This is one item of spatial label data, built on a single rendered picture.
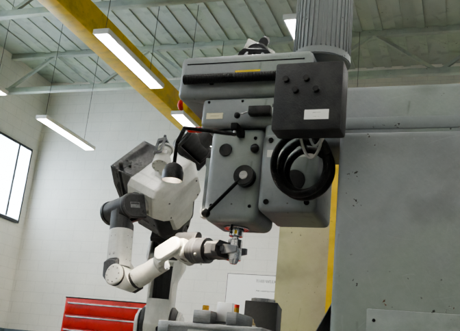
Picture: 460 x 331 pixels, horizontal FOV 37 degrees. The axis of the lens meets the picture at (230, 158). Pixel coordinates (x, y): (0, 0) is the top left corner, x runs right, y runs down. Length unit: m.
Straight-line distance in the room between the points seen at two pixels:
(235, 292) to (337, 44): 9.67
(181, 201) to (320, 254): 1.44
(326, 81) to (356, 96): 0.27
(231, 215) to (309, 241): 1.85
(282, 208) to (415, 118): 0.49
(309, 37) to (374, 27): 8.79
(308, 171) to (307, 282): 1.89
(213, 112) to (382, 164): 0.63
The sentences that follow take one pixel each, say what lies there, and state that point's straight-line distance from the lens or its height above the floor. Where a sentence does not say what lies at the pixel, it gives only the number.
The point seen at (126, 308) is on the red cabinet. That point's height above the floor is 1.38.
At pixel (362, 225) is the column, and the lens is 1.96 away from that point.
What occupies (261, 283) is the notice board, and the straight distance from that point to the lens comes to 11.69.
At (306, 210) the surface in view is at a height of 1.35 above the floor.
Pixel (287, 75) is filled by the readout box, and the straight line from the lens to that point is 2.00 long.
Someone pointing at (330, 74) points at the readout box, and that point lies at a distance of 1.97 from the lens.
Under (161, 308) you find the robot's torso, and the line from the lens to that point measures 2.90.
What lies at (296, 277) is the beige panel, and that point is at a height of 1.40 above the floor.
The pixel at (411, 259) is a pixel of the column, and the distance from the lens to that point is 1.92.
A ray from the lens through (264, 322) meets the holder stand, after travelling 2.52.
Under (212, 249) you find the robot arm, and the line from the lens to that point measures 2.25.
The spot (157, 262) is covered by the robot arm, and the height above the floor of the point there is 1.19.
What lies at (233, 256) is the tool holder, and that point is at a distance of 2.25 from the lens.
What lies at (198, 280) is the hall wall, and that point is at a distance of 12.07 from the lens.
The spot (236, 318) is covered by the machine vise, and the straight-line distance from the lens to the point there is 2.15.
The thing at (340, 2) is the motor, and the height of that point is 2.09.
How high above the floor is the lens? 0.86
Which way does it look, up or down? 17 degrees up
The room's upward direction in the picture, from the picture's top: 6 degrees clockwise
